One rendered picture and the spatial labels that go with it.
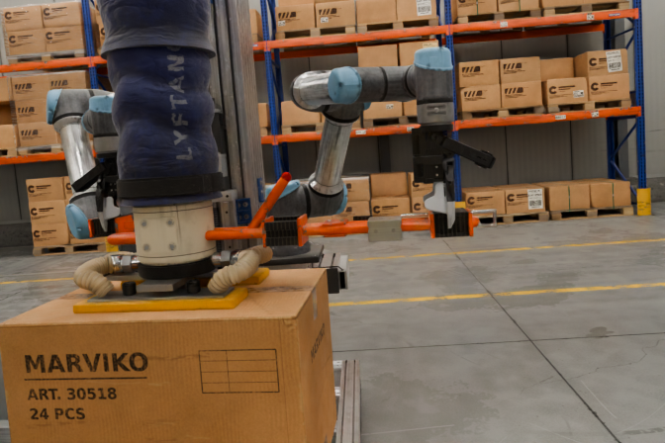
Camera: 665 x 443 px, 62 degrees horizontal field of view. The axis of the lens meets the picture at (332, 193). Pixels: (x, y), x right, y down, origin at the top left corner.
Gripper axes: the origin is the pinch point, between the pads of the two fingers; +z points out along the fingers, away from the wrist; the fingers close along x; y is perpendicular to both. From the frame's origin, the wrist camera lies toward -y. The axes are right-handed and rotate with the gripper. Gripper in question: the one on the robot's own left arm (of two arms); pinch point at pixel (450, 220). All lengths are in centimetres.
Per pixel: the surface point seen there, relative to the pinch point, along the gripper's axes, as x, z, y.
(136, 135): 10, -22, 62
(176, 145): 9, -19, 55
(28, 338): 21, 16, 83
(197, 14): 3, -46, 50
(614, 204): -742, 106, -297
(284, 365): 20.8, 22.1, 32.8
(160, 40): 10, -40, 55
